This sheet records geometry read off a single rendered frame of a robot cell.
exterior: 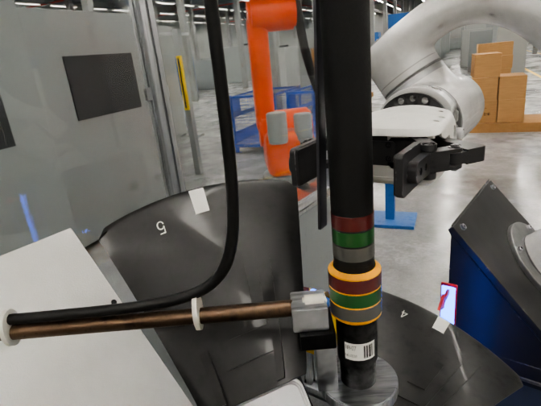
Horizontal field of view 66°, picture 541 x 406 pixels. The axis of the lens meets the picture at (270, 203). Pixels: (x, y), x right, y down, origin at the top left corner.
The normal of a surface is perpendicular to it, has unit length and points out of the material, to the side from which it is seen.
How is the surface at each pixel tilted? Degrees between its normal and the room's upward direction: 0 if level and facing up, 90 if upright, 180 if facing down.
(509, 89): 90
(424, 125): 7
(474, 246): 48
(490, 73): 90
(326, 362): 90
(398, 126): 10
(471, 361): 21
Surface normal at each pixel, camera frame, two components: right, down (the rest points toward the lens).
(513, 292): 0.52, -0.53
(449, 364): 0.15, -0.89
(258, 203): 0.08, -0.59
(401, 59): -0.32, 0.25
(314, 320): 0.00, 0.33
